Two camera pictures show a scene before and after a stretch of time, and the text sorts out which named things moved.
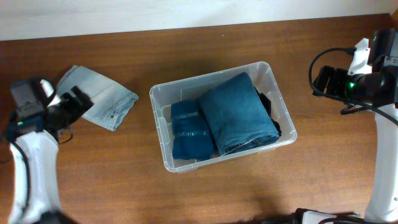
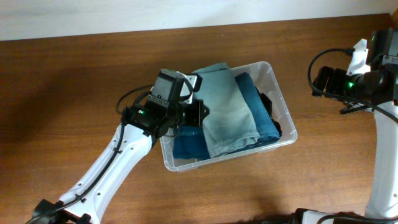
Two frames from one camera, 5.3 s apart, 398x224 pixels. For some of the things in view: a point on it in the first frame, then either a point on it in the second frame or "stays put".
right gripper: (333, 75) stays put
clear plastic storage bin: (163, 95) stays put
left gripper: (81, 106) → (201, 112)
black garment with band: (267, 102) stays put
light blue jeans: (111, 100) → (229, 122)
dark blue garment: (191, 139) stays put
